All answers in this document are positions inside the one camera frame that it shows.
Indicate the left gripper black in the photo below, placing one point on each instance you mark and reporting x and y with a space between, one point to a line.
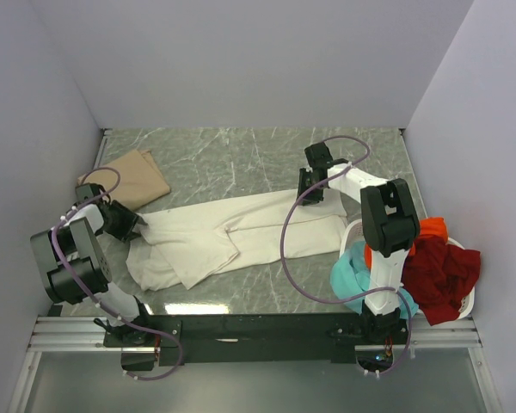
129 219

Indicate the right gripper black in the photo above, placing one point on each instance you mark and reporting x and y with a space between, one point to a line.
303 194

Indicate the cream white t shirt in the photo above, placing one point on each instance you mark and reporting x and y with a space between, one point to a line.
185 245

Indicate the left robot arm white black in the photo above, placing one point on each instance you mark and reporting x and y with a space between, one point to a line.
73 267

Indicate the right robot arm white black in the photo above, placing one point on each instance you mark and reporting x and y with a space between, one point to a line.
389 225

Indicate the folded tan t shirt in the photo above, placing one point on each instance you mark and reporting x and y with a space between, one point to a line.
141 181

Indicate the white perforated laundry basket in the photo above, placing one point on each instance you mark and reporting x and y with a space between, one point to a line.
354 234

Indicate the teal t shirt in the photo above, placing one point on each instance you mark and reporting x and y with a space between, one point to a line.
350 276

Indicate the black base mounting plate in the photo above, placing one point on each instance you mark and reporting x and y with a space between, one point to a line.
267 337

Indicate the orange t shirt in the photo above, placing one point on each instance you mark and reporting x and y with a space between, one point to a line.
434 227

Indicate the dark red t shirt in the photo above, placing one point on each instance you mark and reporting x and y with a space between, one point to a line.
439 276

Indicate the aluminium frame rail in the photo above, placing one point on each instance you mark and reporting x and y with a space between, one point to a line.
69 370

